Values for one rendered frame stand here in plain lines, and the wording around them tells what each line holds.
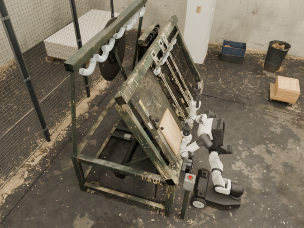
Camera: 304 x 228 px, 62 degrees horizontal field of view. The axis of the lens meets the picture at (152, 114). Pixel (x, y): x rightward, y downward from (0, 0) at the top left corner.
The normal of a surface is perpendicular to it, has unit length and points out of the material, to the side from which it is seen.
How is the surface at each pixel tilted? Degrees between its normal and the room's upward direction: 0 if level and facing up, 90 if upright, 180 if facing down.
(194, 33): 90
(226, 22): 90
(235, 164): 0
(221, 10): 90
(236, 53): 90
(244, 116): 0
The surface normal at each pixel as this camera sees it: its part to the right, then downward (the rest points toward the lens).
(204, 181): 0.02, -0.76
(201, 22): -0.33, 0.61
